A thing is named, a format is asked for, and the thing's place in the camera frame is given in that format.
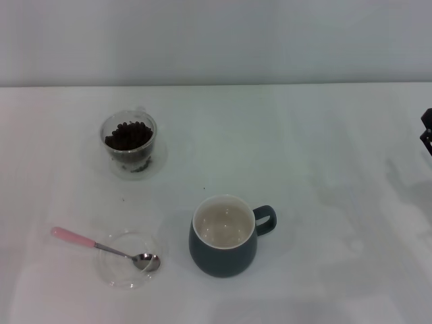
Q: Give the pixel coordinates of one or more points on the clear glass dish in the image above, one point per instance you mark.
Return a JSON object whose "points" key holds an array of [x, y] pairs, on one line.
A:
{"points": [[118, 270]]}

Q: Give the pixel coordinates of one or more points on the clear double-wall glass cup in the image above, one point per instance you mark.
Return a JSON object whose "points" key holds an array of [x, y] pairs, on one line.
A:
{"points": [[103, 133]]}

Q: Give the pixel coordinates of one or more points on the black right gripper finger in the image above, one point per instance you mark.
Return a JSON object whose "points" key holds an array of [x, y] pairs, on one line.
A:
{"points": [[428, 136]]}

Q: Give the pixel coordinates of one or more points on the roasted coffee beans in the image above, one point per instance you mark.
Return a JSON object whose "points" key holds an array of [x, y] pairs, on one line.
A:
{"points": [[130, 135]]}

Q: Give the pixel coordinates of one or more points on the dark green ceramic mug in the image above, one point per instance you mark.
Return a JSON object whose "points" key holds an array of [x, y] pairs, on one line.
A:
{"points": [[216, 261]]}

